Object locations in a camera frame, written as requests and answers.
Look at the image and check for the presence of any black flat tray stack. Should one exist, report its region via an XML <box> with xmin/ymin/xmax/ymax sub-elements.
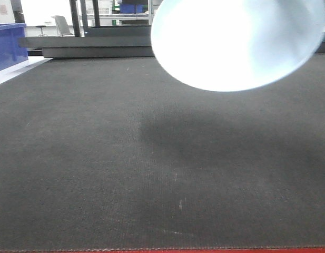
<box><xmin>18</xmin><ymin>25</ymin><xmax>325</xmax><ymax>59</ymax></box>

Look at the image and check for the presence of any dark grey table mat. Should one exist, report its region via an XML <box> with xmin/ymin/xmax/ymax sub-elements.
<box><xmin>0</xmin><ymin>54</ymin><xmax>325</xmax><ymax>251</ymax></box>

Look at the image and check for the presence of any grey office chair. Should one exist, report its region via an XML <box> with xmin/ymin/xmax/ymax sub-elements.
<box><xmin>52</xmin><ymin>15</ymin><xmax>74</xmax><ymax>37</ymax></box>

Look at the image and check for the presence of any black round stool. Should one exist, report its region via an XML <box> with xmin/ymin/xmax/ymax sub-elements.
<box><xmin>36</xmin><ymin>25</ymin><xmax>47</xmax><ymax>37</ymax></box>

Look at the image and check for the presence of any blue plastic bin on table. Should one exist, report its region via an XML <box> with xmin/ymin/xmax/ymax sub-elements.
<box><xmin>0</xmin><ymin>23</ymin><xmax>28</xmax><ymax>71</ymax></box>

